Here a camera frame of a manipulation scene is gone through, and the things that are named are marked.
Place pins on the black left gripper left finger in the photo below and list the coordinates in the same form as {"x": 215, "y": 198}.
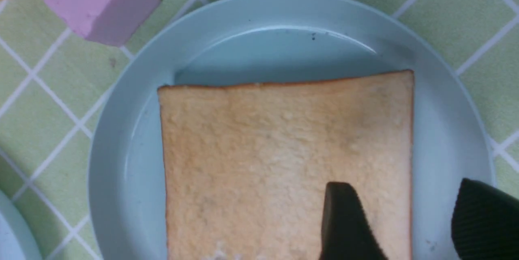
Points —
{"x": 345, "y": 230}

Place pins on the light blue bread plate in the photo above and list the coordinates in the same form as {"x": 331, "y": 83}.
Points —
{"x": 16, "y": 239}

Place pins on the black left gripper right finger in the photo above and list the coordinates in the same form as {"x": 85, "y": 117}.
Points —
{"x": 485, "y": 223}

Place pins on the toast slice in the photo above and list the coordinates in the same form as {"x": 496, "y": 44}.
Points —
{"x": 246, "y": 167}

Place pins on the teal empty centre plate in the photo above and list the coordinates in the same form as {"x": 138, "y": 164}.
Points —
{"x": 251, "y": 41}

